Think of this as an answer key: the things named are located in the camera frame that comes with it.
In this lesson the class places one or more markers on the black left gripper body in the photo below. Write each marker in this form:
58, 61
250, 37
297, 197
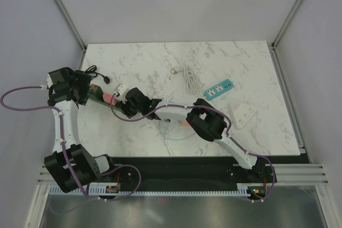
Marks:
81, 85

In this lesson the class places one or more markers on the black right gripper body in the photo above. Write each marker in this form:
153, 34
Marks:
129, 109

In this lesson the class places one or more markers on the pink plug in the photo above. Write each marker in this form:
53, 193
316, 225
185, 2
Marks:
108, 98

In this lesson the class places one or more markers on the green power strip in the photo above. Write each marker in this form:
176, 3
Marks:
96, 94

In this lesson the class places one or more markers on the orange pink plug adapter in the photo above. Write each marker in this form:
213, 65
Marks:
183, 123

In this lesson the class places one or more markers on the teal power strip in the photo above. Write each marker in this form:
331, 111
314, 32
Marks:
218, 90

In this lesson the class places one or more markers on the white power strip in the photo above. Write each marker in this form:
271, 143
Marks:
241, 114

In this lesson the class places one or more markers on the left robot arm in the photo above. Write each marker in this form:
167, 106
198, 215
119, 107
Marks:
70, 164

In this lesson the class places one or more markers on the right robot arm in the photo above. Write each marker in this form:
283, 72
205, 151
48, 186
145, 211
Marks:
207, 122

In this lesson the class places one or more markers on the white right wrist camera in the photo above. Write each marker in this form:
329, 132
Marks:
120, 92

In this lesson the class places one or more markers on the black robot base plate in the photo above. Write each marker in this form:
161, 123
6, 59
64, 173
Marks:
136, 170

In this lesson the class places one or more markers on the white slotted cable duct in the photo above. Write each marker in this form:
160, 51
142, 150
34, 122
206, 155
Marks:
177, 188

